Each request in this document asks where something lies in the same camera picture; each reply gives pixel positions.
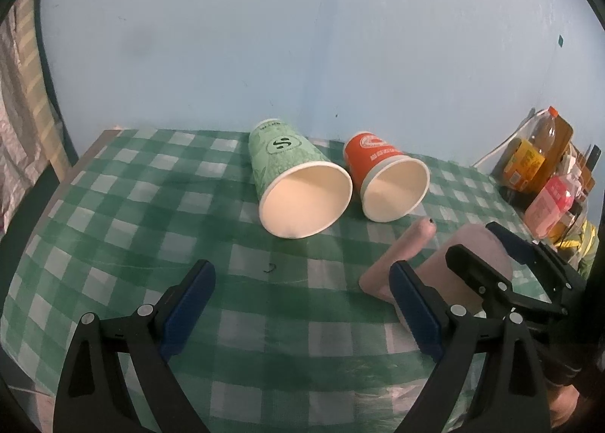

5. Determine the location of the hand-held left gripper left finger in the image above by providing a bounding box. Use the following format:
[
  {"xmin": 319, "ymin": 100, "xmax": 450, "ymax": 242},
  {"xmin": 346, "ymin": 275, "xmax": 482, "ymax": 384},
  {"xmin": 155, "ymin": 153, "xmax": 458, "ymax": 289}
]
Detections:
[{"xmin": 53, "ymin": 259, "xmax": 217, "ymax": 433}]

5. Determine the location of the dark metal pole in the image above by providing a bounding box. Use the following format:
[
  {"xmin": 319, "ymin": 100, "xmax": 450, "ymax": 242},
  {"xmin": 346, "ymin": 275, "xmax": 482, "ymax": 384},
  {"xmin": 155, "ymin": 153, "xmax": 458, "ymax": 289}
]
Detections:
[{"xmin": 34, "ymin": 0, "xmax": 80, "ymax": 167}]

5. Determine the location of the yellow green packet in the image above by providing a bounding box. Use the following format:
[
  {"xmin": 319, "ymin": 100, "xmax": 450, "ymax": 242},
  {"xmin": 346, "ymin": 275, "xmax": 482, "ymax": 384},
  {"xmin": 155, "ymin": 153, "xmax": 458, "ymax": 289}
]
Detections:
[{"xmin": 555, "ymin": 220, "xmax": 600, "ymax": 279}]

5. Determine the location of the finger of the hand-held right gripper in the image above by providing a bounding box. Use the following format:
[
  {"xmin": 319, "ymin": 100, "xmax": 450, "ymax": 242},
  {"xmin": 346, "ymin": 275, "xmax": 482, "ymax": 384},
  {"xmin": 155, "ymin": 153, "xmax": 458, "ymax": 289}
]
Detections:
[
  {"xmin": 486, "ymin": 220, "xmax": 587, "ymax": 294},
  {"xmin": 445, "ymin": 244, "xmax": 570, "ymax": 320}
]

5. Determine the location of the brown bottle with orange cap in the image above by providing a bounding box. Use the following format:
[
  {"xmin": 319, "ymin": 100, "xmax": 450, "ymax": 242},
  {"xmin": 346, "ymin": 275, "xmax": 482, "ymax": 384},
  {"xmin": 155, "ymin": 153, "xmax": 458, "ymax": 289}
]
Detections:
[{"xmin": 502, "ymin": 105, "xmax": 559, "ymax": 193}]

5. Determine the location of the person's right hand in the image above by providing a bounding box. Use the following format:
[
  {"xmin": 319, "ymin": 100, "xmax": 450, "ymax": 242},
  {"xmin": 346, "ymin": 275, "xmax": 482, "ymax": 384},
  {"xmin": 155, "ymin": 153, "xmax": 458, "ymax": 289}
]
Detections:
[{"xmin": 359, "ymin": 218, "xmax": 514, "ymax": 320}]

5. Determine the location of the person's right forearm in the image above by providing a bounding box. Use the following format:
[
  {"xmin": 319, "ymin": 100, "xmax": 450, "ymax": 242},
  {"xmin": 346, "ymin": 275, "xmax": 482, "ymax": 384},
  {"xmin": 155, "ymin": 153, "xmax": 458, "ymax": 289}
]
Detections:
[{"xmin": 546, "ymin": 379, "xmax": 582, "ymax": 432}]

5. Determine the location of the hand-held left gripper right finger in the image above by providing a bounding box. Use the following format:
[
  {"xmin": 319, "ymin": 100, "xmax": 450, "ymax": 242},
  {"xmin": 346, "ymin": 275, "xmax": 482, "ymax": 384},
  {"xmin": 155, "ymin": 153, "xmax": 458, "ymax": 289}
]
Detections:
[{"xmin": 388, "ymin": 260, "xmax": 552, "ymax": 433}]

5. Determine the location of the green checkered tablecloth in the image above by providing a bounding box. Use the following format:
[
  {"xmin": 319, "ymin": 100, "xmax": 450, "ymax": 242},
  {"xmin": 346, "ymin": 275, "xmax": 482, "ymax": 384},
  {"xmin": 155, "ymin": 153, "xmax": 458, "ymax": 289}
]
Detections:
[{"xmin": 0, "ymin": 127, "xmax": 588, "ymax": 433}]

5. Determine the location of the silvery patterned curtain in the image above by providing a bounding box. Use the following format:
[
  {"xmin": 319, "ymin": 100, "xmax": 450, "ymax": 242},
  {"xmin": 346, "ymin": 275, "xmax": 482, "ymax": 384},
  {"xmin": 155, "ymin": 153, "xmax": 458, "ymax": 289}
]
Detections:
[{"xmin": 0, "ymin": 0, "xmax": 71, "ymax": 235}]

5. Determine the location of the green paper cup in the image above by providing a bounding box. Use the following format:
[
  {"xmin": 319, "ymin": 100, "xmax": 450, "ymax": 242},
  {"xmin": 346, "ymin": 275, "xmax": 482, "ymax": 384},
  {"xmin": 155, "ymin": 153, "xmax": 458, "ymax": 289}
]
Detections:
[{"xmin": 248, "ymin": 118, "xmax": 354, "ymax": 240}]

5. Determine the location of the pink plastic bottle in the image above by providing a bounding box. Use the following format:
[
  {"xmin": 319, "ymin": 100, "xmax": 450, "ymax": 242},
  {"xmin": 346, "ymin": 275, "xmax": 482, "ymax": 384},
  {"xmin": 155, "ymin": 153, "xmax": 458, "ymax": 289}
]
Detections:
[{"xmin": 524, "ymin": 164, "xmax": 584, "ymax": 240}]

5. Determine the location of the orange paper cup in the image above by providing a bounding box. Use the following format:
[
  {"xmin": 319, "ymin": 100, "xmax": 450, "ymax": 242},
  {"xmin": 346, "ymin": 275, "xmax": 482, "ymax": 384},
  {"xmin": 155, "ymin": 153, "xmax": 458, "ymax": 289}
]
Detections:
[{"xmin": 343, "ymin": 131, "xmax": 431, "ymax": 222}]

